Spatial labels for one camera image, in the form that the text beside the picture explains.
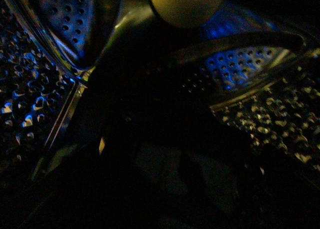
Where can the dark navy knit garment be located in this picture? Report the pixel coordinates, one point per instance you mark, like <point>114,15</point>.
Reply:
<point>217,134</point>

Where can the dark grey washing machine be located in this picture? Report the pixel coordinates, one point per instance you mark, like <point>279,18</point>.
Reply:
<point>50,49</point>

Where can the white round drum light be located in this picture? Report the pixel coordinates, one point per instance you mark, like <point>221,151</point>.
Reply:
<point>186,13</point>

